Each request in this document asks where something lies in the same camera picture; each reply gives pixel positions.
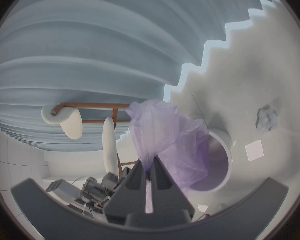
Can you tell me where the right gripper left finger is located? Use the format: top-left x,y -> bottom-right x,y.
103,159 -> 147,224

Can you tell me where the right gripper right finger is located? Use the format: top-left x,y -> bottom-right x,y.
151,156 -> 196,216

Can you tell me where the purple plastic bag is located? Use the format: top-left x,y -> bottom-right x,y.
126,99 -> 210,214

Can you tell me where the white trash bin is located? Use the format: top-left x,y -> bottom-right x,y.
190,128 -> 237,193

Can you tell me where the cream padded wooden chair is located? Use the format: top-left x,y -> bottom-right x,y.
41,102 -> 138,178

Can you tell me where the crumpled white paper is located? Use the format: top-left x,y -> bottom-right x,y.
256,105 -> 278,132

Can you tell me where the pale blue curtain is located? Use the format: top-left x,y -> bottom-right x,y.
0,0 -> 283,157

